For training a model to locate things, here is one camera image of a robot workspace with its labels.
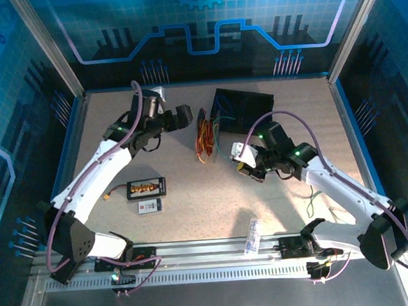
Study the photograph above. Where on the red lead yellow connector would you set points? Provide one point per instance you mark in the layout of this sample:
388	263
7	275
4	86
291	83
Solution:
106	198

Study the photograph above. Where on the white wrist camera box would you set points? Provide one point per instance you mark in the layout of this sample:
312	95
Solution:
159	93
244	155

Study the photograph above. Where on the black charging board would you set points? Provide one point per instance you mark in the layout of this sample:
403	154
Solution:
147	188

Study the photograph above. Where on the clear plastic bag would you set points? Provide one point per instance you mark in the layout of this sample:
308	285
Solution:
252	237

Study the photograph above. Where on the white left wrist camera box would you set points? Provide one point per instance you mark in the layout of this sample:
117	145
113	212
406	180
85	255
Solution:
159	93

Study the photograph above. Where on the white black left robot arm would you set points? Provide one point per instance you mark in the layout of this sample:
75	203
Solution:
96	167

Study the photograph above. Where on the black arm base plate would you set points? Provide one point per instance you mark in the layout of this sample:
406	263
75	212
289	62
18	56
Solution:
291	248
144	257

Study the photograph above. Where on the aluminium frame post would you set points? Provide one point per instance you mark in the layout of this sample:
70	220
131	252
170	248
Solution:
355	27
50	48

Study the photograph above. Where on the grey metal base plate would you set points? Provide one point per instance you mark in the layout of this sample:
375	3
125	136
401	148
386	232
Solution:
217	299

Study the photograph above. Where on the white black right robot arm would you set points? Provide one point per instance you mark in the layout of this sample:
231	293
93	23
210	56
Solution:
339	185

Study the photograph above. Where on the small white black card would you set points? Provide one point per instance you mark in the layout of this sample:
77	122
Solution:
150	206

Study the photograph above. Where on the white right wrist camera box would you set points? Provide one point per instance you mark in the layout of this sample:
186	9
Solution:
244	155

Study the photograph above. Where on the black connector box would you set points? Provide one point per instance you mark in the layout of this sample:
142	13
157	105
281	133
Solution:
317	270
125	279

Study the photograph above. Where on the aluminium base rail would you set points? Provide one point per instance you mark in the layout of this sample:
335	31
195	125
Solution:
196	248

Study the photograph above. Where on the black divided bin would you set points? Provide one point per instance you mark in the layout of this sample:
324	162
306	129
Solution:
249	104

